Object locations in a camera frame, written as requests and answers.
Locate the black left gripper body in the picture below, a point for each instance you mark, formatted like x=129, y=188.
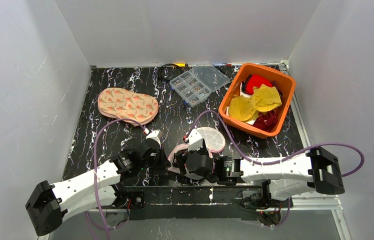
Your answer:
x=159, y=159

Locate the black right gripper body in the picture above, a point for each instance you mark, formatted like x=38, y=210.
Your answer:
x=180, y=158

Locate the white round mesh laundry bag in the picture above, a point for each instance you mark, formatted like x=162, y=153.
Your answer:
x=214, y=142

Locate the floral mesh laundry bag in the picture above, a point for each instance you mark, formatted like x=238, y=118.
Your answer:
x=120, y=103

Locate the yellow bra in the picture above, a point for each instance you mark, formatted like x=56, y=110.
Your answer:
x=264, y=99

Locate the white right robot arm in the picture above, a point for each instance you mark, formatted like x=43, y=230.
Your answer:
x=316, y=170

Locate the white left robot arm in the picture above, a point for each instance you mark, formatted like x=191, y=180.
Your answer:
x=49, y=205

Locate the red bra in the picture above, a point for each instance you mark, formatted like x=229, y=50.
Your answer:
x=252, y=82

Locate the clear plastic screw organizer box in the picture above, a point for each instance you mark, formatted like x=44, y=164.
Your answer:
x=197, y=84

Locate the dark red lace garment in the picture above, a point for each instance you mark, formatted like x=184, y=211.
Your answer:
x=266, y=121

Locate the orange plastic bin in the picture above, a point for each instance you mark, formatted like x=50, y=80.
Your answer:
x=285, y=86

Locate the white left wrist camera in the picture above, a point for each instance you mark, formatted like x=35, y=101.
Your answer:
x=153, y=139

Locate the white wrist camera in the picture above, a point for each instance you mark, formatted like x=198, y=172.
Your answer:
x=153, y=139
x=194, y=140

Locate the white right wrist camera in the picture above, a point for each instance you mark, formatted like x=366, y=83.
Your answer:
x=194, y=140

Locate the aluminium table frame rail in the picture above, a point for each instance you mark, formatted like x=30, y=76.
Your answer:
x=315, y=201

